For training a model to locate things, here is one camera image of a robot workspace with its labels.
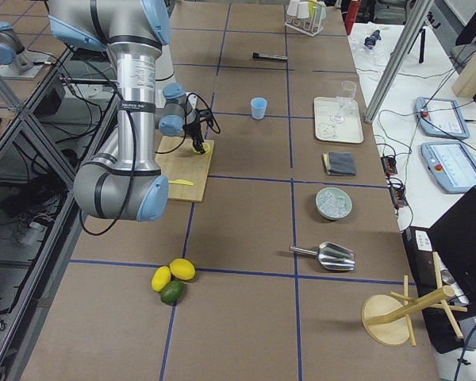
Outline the picked lemon slice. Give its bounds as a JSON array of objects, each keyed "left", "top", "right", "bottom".
[{"left": 191, "top": 142, "right": 211, "bottom": 155}]

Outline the wooden cup tree stand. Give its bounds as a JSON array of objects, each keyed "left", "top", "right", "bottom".
[{"left": 361, "top": 252, "right": 467, "bottom": 347}]

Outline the aluminium frame post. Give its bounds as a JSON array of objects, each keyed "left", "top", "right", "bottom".
[{"left": 364, "top": 0, "right": 434, "bottom": 124}]

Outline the white wire cup rack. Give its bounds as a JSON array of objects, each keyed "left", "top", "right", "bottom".
[{"left": 285, "top": 1, "right": 327, "bottom": 37}]

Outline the teach pendant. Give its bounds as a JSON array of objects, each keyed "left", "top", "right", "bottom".
[
  {"left": 414, "top": 97, "right": 470, "bottom": 139},
  {"left": 420, "top": 142, "right": 476, "bottom": 194}
]

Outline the lower teach pendant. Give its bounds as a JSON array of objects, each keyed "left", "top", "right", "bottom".
[{"left": 420, "top": 142, "right": 476, "bottom": 194}]

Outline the wooden cutting board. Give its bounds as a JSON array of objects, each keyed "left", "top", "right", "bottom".
[{"left": 155, "top": 137, "right": 214, "bottom": 202}]

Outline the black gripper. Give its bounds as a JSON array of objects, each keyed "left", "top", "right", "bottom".
[{"left": 185, "top": 109, "right": 213, "bottom": 154}]

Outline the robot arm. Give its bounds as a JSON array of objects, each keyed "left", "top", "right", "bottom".
[
  {"left": 0, "top": 21, "right": 38, "bottom": 79},
  {"left": 48, "top": 1, "right": 211, "bottom": 221}
]

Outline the yellow lemon at edge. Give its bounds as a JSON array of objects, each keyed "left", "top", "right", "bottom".
[{"left": 151, "top": 266, "right": 171, "bottom": 293}]

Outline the steel muddler black tip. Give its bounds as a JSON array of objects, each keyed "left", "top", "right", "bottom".
[{"left": 252, "top": 52, "right": 288, "bottom": 63}]

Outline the pale green plastic cup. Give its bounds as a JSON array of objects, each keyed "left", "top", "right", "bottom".
[{"left": 297, "top": 1, "right": 310, "bottom": 19}]

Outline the pink plastic cup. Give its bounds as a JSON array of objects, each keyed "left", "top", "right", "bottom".
[{"left": 286, "top": 0, "right": 300, "bottom": 17}]

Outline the white bear serving tray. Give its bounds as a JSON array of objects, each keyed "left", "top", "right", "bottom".
[{"left": 313, "top": 97, "right": 364, "bottom": 144}]

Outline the green lime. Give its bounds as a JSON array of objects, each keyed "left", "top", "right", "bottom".
[{"left": 160, "top": 280, "right": 186, "bottom": 305}]

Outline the black laptop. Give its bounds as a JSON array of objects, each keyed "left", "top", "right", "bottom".
[{"left": 402, "top": 185, "right": 476, "bottom": 355}]

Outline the grey folded cloth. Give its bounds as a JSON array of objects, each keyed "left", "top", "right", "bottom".
[{"left": 322, "top": 152, "right": 356, "bottom": 176}]

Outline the steel ice scoop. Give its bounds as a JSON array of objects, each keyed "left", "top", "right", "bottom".
[{"left": 289, "top": 241, "right": 355, "bottom": 272}]

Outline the green bowl of ice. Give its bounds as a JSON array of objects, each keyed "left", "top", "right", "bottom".
[{"left": 315, "top": 187, "right": 352, "bottom": 221}]

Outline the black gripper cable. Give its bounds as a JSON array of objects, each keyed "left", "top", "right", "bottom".
[{"left": 154, "top": 91, "right": 223, "bottom": 156}]

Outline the yellow plastic knife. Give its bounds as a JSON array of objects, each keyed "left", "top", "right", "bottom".
[{"left": 168, "top": 179, "right": 194, "bottom": 187}]

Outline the upper teach pendant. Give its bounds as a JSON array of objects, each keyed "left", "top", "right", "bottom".
[{"left": 414, "top": 97, "right": 470, "bottom": 139}]

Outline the light blue paper cup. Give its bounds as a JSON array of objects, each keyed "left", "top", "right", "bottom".
[{"left": 250, "top": 97, "right": 268, "bottom": 120}]

